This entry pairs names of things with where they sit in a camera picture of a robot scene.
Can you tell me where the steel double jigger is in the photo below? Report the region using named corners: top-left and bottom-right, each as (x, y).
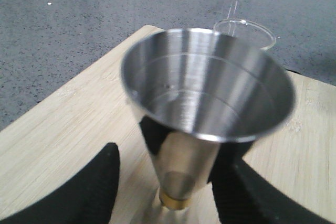
top-left (120, 28), bottom-right (295, 210)

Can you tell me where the clear glass beaker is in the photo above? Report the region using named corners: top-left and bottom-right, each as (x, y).
top-left (213, 18), bottom-right (276, 51)

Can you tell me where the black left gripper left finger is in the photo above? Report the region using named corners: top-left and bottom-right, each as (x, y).
top-left (1, 143), bottom-right (120, 223)

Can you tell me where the light wooden cutting board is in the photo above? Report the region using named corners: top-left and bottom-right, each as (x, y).
top-left (1, 25), bottom-right (335, 223)

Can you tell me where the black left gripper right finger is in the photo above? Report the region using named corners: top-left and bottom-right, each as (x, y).
top-left (209, 142), bottom-right (328, 223)

